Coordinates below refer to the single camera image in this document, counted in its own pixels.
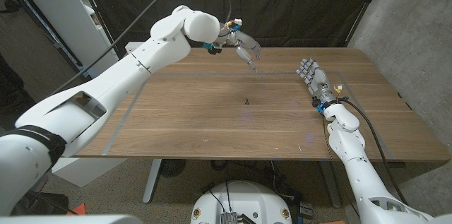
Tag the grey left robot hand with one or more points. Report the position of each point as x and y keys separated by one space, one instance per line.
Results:
x=243 y=42

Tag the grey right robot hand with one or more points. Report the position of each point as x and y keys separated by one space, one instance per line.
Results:
x=318 y=82

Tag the small dark screw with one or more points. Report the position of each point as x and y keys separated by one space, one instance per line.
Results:
x=247 y=101

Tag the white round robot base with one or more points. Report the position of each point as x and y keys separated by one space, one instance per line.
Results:
x=247 y=203

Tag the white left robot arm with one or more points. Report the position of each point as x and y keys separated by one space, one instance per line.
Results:
x=106 y=86

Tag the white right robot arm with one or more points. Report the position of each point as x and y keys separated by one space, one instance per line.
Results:
x=353 y=146

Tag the black backdrop cloth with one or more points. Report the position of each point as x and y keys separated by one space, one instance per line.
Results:
x=282 y=5

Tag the black backdrop stand pole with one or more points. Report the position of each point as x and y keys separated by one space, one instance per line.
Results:
x=365 y=3
x=93 y=5

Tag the grey table leg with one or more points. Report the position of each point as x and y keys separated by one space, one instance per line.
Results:
x=152 y=181
x=332 y=188

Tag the grey power adapter box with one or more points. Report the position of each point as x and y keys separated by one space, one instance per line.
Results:
x=306 y=210

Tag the orange floor marker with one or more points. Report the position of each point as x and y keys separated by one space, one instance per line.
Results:
x=79 y=210
x=332 y=222

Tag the black round fan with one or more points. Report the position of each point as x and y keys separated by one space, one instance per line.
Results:
x=173 y=167

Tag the tall white cabinet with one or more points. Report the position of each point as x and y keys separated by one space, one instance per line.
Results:
x=60 y=15

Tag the person in black clothes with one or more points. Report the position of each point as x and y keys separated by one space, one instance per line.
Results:
x=10 y=97

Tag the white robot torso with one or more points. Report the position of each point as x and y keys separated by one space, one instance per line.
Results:
x=70 y=219

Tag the black floor bag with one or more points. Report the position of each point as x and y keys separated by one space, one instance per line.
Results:
x=39 y=204

